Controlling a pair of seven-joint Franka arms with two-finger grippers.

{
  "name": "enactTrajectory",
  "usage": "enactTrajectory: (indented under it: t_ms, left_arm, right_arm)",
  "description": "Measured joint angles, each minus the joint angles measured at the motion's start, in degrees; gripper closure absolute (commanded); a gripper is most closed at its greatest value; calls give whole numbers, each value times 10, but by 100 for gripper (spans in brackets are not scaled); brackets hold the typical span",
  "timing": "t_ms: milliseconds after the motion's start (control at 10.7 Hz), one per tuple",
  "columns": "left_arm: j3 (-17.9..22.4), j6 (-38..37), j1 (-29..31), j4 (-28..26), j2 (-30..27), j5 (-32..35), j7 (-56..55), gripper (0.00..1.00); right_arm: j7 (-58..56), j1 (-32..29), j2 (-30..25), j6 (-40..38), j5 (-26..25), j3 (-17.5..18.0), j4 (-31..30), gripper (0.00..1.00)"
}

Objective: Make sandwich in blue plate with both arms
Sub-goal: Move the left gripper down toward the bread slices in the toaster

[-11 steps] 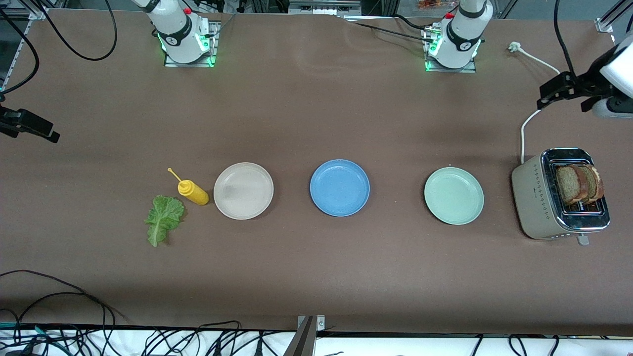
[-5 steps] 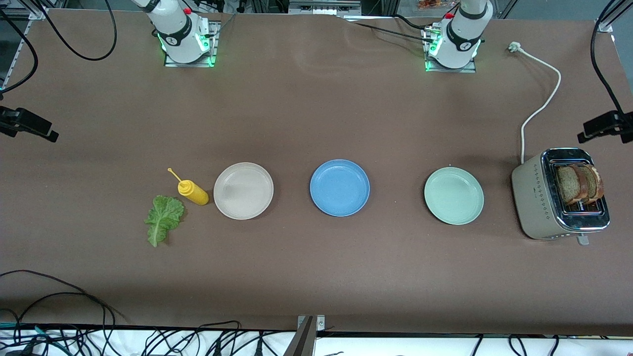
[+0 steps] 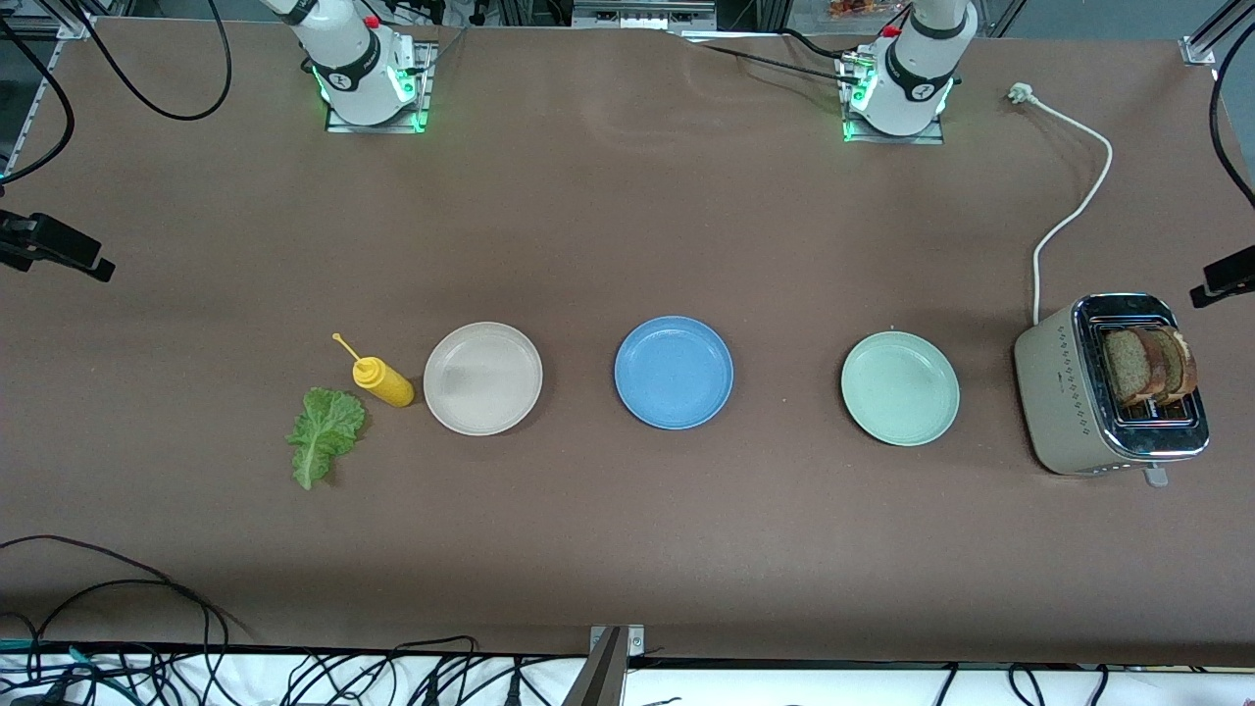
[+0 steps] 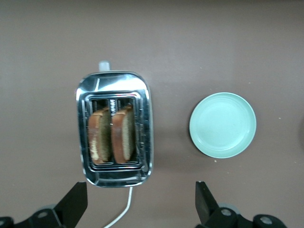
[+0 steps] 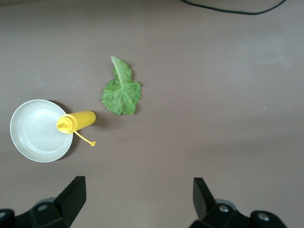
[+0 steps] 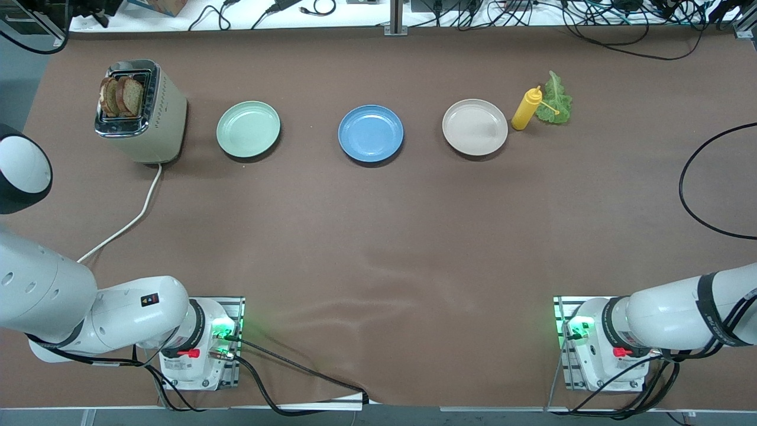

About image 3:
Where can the brown bread slice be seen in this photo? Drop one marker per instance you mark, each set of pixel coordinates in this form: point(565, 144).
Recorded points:
point(1180, 361)
point(1126, 368)

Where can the green lettuce leaf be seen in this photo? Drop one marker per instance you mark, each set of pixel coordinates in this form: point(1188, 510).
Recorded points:
point(324, 431)

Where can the yellow mustard squeeze bottle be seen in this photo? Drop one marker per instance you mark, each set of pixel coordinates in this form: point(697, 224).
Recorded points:
point(384, 383)

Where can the light green plate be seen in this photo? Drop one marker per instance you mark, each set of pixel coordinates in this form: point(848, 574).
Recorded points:
point(900, 388)

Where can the beige plate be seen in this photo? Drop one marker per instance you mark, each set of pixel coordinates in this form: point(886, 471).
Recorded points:
point(482, 378)

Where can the blue plate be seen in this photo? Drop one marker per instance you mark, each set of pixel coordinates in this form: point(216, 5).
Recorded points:
point(674, 373)

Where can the beige chrome-topped toaster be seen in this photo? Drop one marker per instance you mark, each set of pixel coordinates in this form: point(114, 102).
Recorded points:
point(1064, 392)

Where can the orange packet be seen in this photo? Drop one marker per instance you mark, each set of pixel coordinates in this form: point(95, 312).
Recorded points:
point(863, 8)

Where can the grey metal box device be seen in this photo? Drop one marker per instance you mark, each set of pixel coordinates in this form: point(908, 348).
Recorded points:
point(642, 15)

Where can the aluminium frame rail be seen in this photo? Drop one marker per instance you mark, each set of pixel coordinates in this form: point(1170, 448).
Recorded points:
point(74, 27)

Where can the aluminium corner bracket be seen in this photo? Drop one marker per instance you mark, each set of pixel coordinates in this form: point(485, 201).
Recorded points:
point(1198, 51)

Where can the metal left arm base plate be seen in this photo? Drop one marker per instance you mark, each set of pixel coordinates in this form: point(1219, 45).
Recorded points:
point(931, 135)

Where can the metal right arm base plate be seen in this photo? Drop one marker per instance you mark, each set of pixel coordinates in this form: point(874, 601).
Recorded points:
point(425, 88)

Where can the aluminium frame post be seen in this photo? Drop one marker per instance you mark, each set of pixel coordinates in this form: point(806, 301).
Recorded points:
point(600, 677)

